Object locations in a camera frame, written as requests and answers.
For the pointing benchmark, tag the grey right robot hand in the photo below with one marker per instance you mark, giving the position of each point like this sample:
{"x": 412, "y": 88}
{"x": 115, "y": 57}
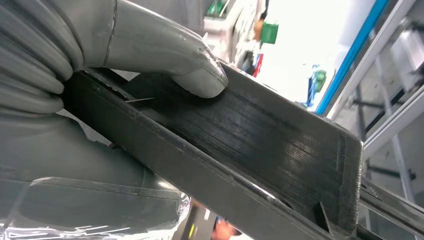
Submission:
{"x": 149, "y": 43}

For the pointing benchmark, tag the steel workbench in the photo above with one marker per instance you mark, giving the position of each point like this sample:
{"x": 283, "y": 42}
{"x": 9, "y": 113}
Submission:
{"x": 394, "y": 122}

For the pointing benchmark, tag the green box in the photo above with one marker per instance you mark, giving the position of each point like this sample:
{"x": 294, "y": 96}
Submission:
{"x": 270, "y": 33}

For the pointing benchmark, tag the blue metal beam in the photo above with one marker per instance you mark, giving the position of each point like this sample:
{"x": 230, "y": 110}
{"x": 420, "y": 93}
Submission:
{"x": 354, "y": 49}

